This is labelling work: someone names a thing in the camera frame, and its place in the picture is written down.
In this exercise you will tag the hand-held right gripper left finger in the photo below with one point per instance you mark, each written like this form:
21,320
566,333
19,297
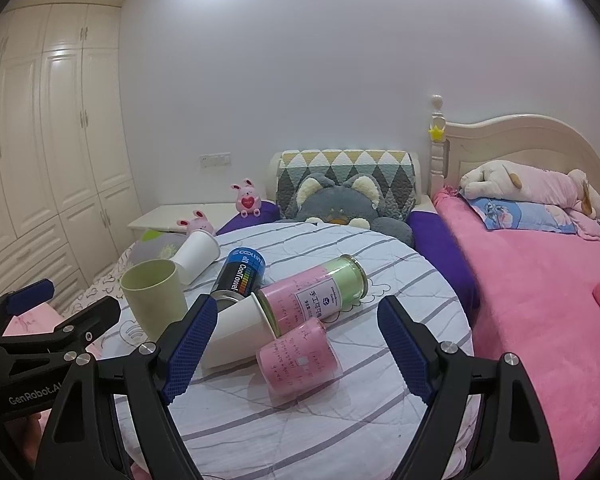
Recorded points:
190,350

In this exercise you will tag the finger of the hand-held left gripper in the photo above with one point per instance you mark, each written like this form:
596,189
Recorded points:
97,312
30,292

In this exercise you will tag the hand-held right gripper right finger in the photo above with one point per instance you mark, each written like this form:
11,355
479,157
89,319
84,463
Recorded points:
405,345

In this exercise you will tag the white paper cup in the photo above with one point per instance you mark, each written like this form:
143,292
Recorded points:
197,255
240,332

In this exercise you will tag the green plastic cup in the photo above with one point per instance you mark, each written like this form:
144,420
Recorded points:
155,305

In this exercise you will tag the pink printed cup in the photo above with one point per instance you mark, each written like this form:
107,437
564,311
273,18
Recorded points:
297,360

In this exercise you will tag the heart printed bedsheet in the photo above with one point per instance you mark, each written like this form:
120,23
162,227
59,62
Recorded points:
97,287

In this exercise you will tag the grey green pillow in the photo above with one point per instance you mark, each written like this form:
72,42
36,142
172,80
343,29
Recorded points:
152,247

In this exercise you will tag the blue black canister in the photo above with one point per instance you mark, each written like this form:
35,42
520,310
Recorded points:
237,275

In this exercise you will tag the pink green tin canister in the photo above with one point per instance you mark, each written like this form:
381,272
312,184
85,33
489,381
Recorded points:
310,295

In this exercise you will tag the white nightstand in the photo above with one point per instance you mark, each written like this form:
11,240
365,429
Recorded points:
170,215

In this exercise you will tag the small pink bunny toy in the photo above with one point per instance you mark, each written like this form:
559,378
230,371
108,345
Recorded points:
197,222

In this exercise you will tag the pink fleece blanket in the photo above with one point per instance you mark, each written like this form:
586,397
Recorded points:
530,300

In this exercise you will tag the cream wardrobe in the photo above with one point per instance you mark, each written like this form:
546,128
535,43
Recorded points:
55,135

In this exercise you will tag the pink bunny toy with heart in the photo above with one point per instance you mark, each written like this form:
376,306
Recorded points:
247,200

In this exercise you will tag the grey cat plush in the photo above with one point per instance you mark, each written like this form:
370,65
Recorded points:
330,202

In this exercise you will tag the blue printed pillow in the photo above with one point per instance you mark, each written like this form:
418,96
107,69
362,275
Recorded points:
520,217

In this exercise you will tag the white pink plush toy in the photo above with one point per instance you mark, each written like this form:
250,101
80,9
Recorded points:
530,182

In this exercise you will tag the triangle pattern quilted cover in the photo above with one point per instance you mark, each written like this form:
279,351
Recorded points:
290,170

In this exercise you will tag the yellow star ornament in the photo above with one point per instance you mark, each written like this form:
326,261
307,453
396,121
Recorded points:
436,132

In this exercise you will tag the cream wooden headboard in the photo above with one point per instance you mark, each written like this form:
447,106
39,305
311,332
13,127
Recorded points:
505,145

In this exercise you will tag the white wall socket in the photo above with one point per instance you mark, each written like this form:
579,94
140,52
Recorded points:
215,160

